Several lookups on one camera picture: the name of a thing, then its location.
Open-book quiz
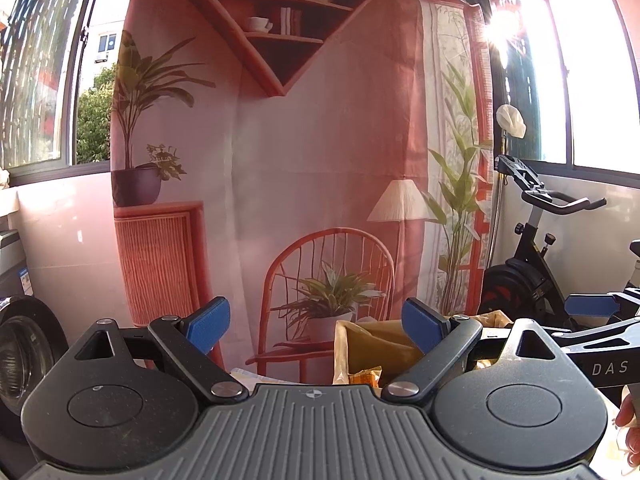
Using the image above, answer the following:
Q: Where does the checkered floral tablecloth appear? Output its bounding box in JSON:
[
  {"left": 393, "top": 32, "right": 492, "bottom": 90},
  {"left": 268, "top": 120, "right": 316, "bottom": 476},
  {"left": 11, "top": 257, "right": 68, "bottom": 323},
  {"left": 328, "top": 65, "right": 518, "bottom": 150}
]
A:
[{"left": 230, "top": 367, "right": 336, "bottom": 387}]

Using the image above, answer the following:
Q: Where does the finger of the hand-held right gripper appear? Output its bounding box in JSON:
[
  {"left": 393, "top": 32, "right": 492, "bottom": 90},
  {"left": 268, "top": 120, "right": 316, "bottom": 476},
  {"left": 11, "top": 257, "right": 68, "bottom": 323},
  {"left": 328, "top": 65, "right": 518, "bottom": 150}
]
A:
[
  {"left": 565, "top": 287, "right": 640, "bottom": 318},
  {"left": 550, "top": 316, "right": 640, "bottom": 349}
]

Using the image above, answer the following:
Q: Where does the black exercise bike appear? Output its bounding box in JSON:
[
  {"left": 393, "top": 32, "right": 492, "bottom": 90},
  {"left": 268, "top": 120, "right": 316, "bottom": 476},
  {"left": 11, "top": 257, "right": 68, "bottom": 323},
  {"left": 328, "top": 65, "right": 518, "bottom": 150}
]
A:
[{"left": 477, "top": 156, "right": 640, "bottom": 332}]

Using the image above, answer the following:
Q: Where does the white cloth on pole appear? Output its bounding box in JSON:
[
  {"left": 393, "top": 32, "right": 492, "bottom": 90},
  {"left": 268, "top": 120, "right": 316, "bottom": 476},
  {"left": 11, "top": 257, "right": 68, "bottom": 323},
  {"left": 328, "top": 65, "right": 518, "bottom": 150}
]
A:
[{"left": 495, "top": 104, "right": 527, "bottom": 140}]

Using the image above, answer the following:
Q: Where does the thin metal pole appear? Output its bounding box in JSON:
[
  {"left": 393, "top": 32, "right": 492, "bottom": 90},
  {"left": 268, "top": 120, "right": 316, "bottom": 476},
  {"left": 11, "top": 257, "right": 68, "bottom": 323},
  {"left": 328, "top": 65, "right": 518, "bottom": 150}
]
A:
[{"left": 492, "top": 135, "right": 509, "bottom": 267}]

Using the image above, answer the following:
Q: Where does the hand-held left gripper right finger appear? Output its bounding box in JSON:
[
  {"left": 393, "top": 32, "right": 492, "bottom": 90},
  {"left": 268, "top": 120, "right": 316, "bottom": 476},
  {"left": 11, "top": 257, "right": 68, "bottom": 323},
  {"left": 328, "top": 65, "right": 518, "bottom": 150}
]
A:
[{"left": 382, "top": 297, "right": 568, "bottom": 405}]

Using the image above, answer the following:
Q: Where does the window with dark frame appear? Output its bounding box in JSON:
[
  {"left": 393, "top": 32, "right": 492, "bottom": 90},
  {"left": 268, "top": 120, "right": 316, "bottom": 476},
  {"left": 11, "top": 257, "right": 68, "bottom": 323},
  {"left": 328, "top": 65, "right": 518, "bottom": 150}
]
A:
[
  {"left": 479, "top": 0, "right": 640, "bottom": 186},
  {"left": 0, "top": 0, "right": 127, "bottom": 187}
]

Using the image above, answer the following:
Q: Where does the printed room backdrop cloth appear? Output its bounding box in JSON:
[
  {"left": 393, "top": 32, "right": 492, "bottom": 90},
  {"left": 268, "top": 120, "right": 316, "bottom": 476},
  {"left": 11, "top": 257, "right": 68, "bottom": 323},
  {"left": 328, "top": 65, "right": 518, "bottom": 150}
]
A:
[{"left": 109, "top": 0, "right": 496, "bottom": 376}]

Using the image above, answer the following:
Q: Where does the cardboard box with plastic liner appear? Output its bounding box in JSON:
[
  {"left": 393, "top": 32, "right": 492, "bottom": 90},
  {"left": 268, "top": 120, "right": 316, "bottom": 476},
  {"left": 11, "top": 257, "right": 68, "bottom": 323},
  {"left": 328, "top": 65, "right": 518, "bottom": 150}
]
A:
[{"left": 332, "top": 310, "right": 516, "bottom": 387}]

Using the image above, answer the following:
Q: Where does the person's right hand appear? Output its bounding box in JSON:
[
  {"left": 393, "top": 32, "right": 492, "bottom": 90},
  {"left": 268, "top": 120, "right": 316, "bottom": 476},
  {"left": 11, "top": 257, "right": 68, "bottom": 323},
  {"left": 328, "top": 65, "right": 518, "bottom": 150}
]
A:
[{"left": 615, "top": 392, "right": 640, "bottom": 466}]

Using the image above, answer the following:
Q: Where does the orange snack packet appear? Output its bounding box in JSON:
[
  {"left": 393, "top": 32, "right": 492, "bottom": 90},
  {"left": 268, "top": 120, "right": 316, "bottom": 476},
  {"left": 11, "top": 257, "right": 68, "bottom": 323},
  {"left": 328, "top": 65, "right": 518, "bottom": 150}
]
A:
[{"left": 347, "top": 367, "right": 384, "bottom": 389}]

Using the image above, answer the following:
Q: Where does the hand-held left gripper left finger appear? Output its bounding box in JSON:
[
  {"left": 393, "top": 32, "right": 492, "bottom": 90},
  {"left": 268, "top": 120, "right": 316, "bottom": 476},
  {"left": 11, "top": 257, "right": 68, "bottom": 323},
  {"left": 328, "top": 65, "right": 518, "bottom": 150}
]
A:
[{"left": 74, "top": 296, "right": 249, "bottom": 405}]

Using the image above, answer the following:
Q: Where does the washing machine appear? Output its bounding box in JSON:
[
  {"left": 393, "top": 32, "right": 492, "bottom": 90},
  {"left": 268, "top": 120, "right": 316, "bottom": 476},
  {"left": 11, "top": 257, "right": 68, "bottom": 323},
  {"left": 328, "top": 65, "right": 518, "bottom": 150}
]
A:
[{"left": 0, "top": 230, "right": 69, "bottom": 461}]

